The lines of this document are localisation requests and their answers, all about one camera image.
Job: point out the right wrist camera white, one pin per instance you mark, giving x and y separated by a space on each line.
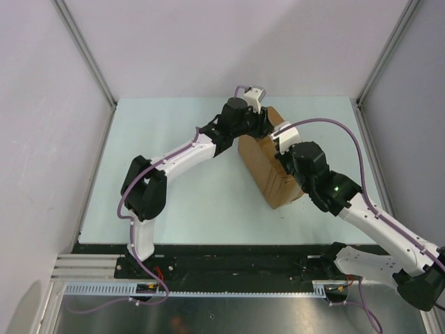
284 136

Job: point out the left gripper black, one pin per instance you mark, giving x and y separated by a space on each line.
256 117

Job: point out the right aluminium frame post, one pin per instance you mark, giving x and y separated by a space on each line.
389 48

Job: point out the brown cardboard express box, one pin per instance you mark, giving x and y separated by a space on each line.
276 186

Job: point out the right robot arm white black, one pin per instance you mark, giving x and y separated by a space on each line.
413 266

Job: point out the left aluminium frame post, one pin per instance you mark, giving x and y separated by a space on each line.
81 44

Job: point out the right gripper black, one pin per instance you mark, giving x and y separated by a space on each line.
282 157

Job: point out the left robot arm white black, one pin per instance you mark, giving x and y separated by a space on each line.
144 191

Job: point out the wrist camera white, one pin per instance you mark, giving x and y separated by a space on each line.
253 96
284 136

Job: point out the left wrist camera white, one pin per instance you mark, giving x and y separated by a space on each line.
253 96

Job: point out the white slotted cable duct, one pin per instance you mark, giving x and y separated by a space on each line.
317 290

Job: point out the aluminium frame post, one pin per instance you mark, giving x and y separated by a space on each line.
389 48
81 44

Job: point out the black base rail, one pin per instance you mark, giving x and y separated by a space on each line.
233 268

